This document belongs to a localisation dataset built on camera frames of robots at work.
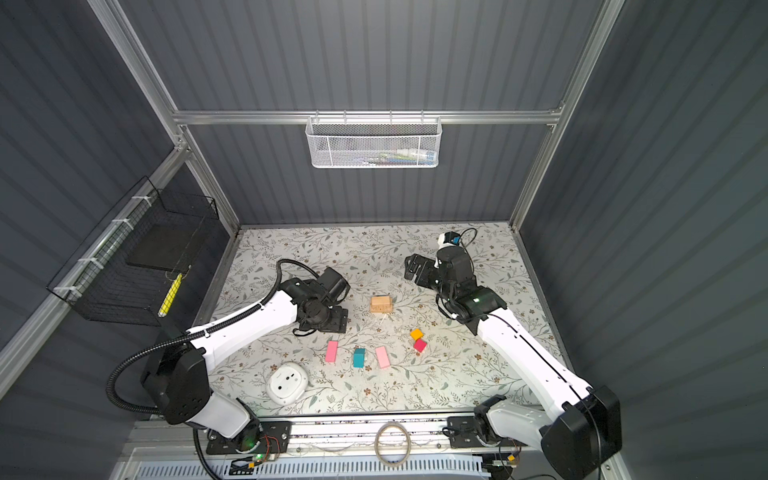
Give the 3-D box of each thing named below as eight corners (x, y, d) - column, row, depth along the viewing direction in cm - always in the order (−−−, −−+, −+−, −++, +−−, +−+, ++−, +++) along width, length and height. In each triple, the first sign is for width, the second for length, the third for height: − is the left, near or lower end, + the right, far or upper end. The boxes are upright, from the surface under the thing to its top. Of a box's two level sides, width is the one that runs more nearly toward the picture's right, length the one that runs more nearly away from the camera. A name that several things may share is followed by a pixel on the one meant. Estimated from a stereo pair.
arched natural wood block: (370, 312, 98) (370, 306, 95) (371, 301, 101) (370, 295, 98) (392, 312, 98) (392, 306, 95) (392, 301, 101) (392, 295, 98)
